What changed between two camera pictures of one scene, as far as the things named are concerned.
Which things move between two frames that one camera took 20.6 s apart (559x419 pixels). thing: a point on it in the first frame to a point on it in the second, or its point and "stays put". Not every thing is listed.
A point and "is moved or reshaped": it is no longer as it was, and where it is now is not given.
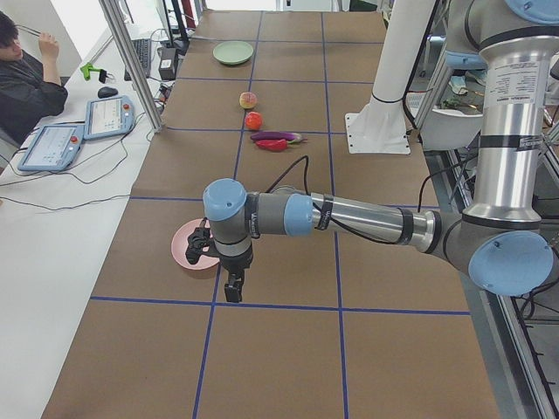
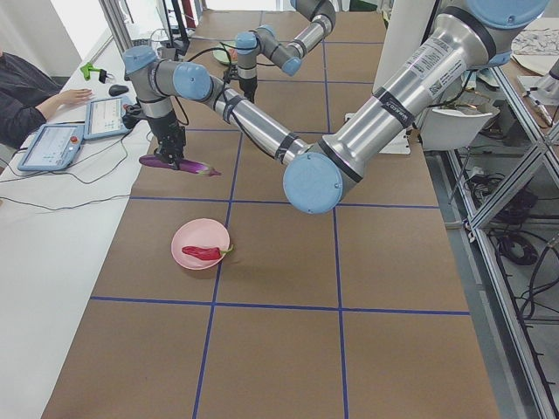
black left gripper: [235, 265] to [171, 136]
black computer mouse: [106, 92] to [116, 90]
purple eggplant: [278, 135] is moved or reshaped
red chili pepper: [272, 145] is moved or reshaped
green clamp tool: [87, 69] stays put
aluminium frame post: [113, 14] stays put
